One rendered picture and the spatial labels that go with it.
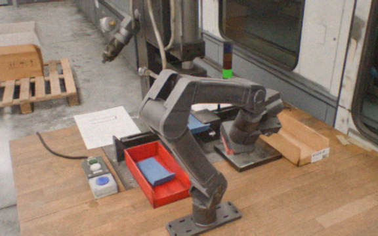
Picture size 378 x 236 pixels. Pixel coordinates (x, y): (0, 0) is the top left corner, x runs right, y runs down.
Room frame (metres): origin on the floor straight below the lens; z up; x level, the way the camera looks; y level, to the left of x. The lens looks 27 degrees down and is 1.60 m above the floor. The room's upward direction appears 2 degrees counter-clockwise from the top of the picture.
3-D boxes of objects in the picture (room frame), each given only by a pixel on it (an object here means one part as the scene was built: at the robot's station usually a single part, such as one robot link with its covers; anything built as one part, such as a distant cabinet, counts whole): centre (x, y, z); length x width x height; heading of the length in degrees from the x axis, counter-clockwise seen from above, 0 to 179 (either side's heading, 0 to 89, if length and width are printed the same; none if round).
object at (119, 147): (1.08, 0.22, 0.95); 0.06 x 0.03 x 0.09; 116
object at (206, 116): (1.18, -0.01, 0.98); 0.20 x 0.10 x 0.01; 116
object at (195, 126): (1.14, -0.01, 1.00); 0.15 x 0.07 x 0.03; 26
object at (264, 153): (1.08, -0.20, 0.91); 0.17 x 0.16 x 0.02; 116
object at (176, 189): (0.95, 0.10, 0.93); 0.25 x 0.12 x 0.06; 26
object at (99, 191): (0.91, 0.26, 0.90); 0.07 x 0.07 x 0.06; 26
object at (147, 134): (1.11, 0.16, 0.95); 0.15 x 0.03 x 0.10; 116
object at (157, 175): (0.98, 0.11, 0.92); 0.15 x 0.07 x 0.03; 33
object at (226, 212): (0.75, -0.03, 0.94); 0.20 x 0.07 x 0.08; 116
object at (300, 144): (1.13, -0.35, 0.93); 0.25 x 0.13 x 0.08; 26
